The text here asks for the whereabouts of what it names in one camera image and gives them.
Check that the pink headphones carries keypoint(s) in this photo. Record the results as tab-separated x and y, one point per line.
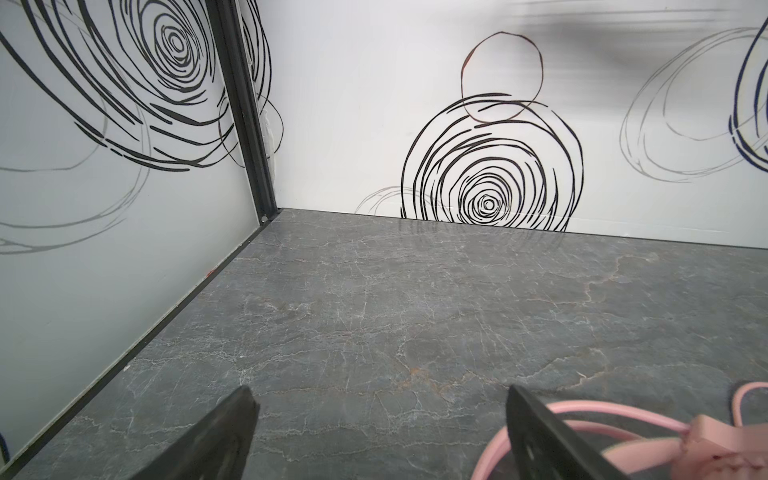
705	448

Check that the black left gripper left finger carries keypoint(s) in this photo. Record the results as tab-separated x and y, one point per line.
216	447

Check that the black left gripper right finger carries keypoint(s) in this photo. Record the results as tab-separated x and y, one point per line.
544	447

